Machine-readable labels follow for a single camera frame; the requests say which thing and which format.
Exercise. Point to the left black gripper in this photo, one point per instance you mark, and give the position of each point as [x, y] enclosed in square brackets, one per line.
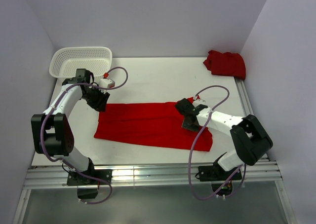
[100, 105]

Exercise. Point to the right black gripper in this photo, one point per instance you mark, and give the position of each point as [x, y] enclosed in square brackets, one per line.
[185, 125]

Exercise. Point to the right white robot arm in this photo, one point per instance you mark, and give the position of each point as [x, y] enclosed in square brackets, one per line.
[250, 139]

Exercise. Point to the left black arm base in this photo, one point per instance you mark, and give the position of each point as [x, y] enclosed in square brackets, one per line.
[89, 182]

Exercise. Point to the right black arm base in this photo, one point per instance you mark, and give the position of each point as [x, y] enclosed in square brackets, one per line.
[214, 173]

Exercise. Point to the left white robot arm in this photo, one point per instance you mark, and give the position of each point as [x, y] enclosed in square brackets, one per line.
[51, 131]

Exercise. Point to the white perforated plastic basket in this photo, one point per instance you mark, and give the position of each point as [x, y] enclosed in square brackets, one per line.
[66, 61]

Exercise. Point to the dark red t-shirt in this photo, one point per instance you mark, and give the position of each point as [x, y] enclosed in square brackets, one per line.
[225, 64]

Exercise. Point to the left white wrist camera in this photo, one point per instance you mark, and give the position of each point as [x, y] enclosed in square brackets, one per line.
[106, 83]

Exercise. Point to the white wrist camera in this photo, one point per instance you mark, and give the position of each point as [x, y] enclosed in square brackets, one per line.
[106, 83]
[198, 102]

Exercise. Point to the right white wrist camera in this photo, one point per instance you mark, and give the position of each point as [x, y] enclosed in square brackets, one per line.
[198, 102]

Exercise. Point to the right side aluminium rail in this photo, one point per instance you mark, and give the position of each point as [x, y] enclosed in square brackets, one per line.
[247, 109]

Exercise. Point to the aluminium rail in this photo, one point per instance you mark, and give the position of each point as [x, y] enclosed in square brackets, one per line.
[247, 109]
[146, 175]

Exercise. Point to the front aluminium rail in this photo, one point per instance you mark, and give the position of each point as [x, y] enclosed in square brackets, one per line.
[146, 175]

